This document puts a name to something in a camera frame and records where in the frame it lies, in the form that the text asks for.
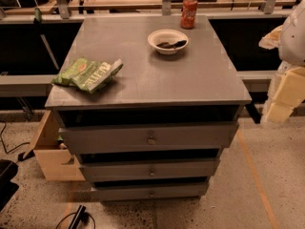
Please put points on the black object at left edge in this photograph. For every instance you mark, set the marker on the black object at left edge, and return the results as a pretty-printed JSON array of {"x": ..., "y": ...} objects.
[{"x": 8, "y": 170}]

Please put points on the grey metal shelf frame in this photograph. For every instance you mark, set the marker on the grey metal shelf frame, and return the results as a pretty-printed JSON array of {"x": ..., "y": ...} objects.
[{"x": 234, "y": 32}]

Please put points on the bottom grey drawer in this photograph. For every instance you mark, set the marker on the bottom grey drawer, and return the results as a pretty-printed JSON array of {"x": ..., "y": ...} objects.
[{"x": 170, "y": 190}]

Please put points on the light wooden box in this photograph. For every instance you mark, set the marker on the light wooden box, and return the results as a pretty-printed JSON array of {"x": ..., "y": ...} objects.
[{"x": 55, "y": 162}]

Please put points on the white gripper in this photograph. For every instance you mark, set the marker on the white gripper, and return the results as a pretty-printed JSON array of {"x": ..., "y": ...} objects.
[{"x": 294, "y": 40}]

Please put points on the dark rxbar chocolate wrapper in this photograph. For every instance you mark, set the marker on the dark rxbar chocolate wrapper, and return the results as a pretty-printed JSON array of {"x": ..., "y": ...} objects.
[{"x": 167, "y": 45}]

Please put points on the grey drawer cabinet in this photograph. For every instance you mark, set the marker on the grey drawer cabinet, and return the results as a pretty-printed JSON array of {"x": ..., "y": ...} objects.
[{"x": 197, "y": 85}]

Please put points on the black device on floor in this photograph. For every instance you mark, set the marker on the black device on floor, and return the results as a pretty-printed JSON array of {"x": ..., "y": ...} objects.
[{"x": 73, "y": 220}]

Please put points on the green chip bag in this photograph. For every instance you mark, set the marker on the green chip bag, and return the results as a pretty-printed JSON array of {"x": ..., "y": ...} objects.
[{"x": 87, "y": 75}]

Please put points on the grey drawer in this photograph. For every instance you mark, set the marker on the grey drawer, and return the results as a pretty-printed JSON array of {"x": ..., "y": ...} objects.
[
  {"x": 170, "y": 190},
  {"x": 141, "y": 138},
  {"x": 153, "y": 169}
]

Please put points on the middle grey drawer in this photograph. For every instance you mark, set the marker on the middle grey drawer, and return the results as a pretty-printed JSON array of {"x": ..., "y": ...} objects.
[{"x": 153, "y": 169}]

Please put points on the white paper bowl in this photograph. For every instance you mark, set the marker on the white paper bowl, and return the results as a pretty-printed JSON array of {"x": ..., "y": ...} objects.
[{"x": 170, "y": 36}]

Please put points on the orange soda can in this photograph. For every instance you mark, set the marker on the orange soda can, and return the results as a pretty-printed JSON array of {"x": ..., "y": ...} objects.
[{"x": 188, "y": 14}]

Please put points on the top grey drawer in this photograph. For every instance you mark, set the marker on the top grey drawer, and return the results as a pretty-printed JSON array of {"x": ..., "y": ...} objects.
[{"x": 141, "y": 138}]

